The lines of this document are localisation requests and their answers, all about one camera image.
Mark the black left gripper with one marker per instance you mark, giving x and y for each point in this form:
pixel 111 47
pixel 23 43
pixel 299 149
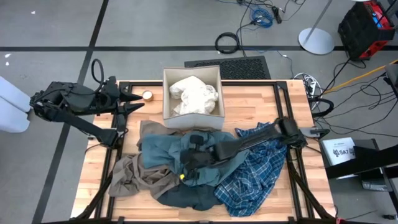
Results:
pixel 110 96

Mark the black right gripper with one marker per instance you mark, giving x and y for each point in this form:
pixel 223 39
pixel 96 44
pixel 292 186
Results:
pixel 199 157

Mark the beige fabric storage box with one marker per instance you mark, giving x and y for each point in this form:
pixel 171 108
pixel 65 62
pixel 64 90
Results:
pixel 192 123

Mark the teal garment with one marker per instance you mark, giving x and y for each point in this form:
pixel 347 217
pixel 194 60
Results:
pixel 161 149

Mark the dark navy garment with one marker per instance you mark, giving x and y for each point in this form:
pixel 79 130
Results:
pixel 189 199

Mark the blue plaid shirt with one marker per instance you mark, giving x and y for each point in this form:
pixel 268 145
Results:
pixel 252 186

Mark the large white cloth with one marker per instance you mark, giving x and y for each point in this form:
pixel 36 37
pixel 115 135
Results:
pixel 196 96

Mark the khaki brown trousers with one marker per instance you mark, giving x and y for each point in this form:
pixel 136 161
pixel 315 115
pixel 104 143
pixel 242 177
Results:
pixel 140 177

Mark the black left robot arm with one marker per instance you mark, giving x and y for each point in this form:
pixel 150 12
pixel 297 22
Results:
pixel 62 99

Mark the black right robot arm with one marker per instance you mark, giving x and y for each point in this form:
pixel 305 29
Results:
pixel 248 143

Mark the tan tape roll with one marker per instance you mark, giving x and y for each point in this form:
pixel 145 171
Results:
pixel 147 96

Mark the black rubber floor mat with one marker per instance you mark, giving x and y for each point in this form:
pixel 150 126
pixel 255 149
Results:
pixel 236 68

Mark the pale blue padded object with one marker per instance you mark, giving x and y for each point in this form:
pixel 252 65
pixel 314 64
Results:
pixel 14 102

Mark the white power strip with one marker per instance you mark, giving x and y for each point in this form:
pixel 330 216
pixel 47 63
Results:
pixel 311 85

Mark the white printed box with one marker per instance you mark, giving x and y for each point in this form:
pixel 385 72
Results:
pixel 337 149

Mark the grey round-base stand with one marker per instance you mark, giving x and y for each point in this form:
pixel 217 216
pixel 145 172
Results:
pixel 315 42

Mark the black equipment stand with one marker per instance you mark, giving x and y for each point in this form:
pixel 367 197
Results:
pixel 373 158

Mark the red and black equipment case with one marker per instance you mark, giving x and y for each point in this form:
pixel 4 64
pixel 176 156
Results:
pixel 357 31

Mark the grey metal object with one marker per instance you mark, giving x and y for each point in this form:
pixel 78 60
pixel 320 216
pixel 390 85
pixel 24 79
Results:
pixel 393 74

